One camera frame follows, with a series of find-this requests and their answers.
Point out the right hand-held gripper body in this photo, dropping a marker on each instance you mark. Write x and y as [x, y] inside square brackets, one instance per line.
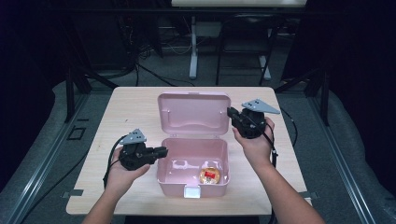
[250, 124]

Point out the aluminium floor rail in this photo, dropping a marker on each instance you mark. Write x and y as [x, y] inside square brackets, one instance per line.
[46, 161]
[339, 161]

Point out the person's dark clothing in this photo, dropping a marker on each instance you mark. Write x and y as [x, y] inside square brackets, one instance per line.
[193, 220]

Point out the black metal stand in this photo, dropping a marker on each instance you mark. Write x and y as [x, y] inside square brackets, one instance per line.
[70, 99]
[325, 102]

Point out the black curtain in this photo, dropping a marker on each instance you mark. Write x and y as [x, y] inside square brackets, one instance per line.
[28, 62]
[364, 77]

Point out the person's left hand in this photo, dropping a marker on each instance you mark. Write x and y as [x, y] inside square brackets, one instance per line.
[120, 180]

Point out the grey tape piece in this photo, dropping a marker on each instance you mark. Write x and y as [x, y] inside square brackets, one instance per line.
[73, 193]
[311, 195]

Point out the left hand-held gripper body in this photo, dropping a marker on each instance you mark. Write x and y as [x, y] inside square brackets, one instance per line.
[134, 155]

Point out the person's right hand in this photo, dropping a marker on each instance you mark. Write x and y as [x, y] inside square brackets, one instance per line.
[258, 151]

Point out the black chair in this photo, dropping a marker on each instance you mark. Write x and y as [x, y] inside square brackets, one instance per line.
[246, 21]

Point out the dark equipment rack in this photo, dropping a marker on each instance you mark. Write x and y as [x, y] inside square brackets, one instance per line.
[109, 40]

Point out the white desk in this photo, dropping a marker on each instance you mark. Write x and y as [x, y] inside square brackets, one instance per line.
[193, 62]

